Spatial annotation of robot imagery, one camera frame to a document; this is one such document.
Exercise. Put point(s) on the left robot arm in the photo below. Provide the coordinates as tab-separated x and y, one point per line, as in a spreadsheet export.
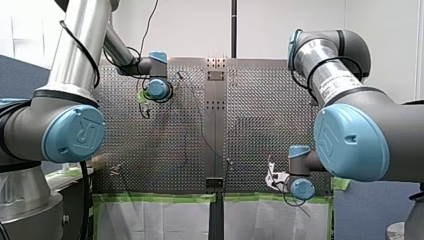
71	56

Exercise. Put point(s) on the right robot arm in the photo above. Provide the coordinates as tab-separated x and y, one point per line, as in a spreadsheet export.
363	133

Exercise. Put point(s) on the grey board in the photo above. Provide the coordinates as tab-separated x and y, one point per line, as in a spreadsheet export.
370	210

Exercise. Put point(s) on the black upright pole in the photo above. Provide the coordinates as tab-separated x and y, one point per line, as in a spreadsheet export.
234	26

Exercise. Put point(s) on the black panel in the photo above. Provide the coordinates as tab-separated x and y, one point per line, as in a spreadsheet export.
71	213

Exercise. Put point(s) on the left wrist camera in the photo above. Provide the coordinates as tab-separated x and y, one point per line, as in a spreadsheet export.
142	96

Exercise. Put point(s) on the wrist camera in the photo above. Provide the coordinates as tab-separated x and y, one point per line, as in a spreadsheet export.
277	178
142	96

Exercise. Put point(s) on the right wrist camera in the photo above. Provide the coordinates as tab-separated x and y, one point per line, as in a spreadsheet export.
277	178

